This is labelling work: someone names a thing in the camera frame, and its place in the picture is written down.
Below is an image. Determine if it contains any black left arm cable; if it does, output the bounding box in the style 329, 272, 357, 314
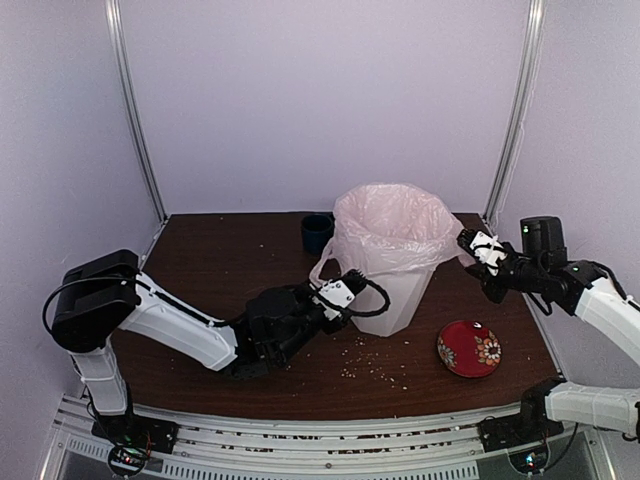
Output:
42, 277, 391, 351

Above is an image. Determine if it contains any right base circuit board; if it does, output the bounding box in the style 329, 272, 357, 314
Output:
509, 445, 550, 475

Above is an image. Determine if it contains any aluminium corner post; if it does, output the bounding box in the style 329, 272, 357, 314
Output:
483, 0, 547, 231
105, 0, 169, 223

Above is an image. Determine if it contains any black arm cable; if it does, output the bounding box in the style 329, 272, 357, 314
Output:
527, 292, 556, 317
42, 277, 391, 351

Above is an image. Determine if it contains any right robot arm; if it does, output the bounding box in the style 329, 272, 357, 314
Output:
457, 216, 639, 451

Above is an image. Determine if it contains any aluminium corner post left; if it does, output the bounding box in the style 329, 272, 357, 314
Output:
105, 0, 169, 223

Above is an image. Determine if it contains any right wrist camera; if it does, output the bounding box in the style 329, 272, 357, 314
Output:
457, 229, 512, 278

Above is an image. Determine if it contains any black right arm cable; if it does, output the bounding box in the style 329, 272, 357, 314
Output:
527, 292, 556, 317

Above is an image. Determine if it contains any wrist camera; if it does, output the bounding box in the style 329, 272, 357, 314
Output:
457, 229, 512, 278
313, 270, 366, 321

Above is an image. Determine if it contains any dark blue enamel mug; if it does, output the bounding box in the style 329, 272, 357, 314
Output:
301, 213, 334, 255

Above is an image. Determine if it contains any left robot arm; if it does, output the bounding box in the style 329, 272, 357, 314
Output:
42, 249, 365, 464

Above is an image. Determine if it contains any aluminium front rail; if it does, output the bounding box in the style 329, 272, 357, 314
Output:
52, 392, 601, 480

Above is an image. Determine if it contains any translucent pink plastic bag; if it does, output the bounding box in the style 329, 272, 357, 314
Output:
309, 183, 473, 285

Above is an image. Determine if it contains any left base circuit board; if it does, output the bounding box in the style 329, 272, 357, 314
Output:
107, 445, 150, 476

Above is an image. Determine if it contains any base circuit board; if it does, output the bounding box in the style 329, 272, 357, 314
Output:
107, 445, 150, 476
509, 445, 550, 475

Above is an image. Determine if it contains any red floral plate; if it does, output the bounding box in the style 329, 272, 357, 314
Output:
436, 321, 502, 379

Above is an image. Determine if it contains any white faceted trash bin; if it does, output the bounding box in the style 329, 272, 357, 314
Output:
352, 269, 434, 337

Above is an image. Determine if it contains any aluminium corner post right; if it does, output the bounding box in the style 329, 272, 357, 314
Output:
483, 0, 547, 231

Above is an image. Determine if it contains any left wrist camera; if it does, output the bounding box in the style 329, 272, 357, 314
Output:
313, 270, 366, 321

